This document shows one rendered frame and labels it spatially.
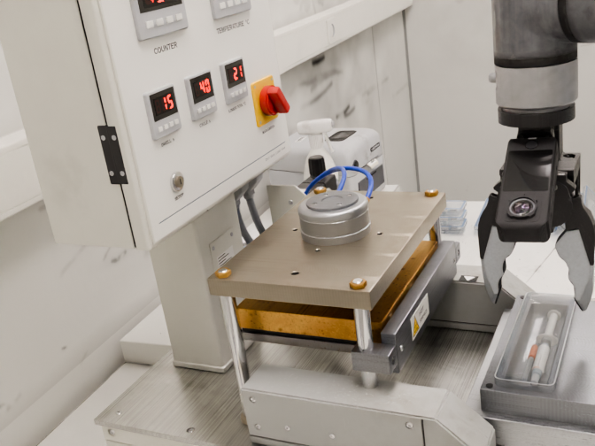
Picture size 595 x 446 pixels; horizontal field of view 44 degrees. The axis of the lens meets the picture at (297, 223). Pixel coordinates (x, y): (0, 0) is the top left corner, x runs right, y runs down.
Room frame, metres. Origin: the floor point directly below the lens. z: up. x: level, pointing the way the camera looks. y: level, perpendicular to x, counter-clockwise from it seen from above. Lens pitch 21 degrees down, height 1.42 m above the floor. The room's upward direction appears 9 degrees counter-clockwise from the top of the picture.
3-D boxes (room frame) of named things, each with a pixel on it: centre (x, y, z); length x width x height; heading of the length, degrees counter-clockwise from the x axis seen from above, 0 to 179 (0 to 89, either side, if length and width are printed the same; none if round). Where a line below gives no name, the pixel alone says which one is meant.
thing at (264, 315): (0.78, -0.05, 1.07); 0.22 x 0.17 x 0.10; 151
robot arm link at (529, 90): (0.69, -0.24, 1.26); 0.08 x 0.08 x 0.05
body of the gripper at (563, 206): (0.70, -0.25, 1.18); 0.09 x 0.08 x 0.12; 152
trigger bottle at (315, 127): (1.62, -0.07, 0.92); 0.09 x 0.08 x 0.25; 78
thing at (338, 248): (0.81, -0.02, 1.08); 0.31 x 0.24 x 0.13; 151
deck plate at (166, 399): (0.79, -0.01, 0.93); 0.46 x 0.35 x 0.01; 61
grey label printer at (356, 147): (1.78, -0.10, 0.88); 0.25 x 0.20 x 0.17; 59
